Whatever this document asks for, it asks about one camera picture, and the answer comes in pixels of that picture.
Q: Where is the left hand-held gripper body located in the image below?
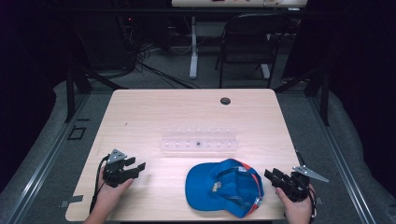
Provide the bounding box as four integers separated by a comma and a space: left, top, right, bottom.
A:
102, 148, 135, 189

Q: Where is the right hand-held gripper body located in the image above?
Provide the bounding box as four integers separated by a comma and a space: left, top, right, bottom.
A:
277, 165, 330, 203

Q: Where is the blue baseball cap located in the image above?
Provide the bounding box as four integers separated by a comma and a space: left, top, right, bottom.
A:
184, 158, 265, 219

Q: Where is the clear plastic rack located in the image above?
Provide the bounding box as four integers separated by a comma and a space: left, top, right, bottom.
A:
160, 125, 240, 154

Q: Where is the person's left hand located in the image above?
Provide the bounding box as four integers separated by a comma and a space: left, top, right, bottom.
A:
96, 167, 134, 215

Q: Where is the person's right hand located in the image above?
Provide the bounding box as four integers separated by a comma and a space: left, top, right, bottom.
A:
275, 183, 316, 224

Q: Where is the black metal stand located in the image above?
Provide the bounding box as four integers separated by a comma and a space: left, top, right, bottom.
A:
274, 66, 331, 127
64, 66, 129, 123

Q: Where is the black folding chair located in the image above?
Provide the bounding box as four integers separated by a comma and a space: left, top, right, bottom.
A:
214, 12, 292, 90

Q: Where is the white table leg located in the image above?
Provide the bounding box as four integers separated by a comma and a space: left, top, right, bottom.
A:
189, 16, 199, 80

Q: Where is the black cable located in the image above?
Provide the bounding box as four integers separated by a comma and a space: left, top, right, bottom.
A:
89, 154, 110, 215
294, 148, 318, 219

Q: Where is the bundle of floor cables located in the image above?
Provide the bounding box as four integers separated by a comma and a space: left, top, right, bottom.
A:
118, 15, 204, 90

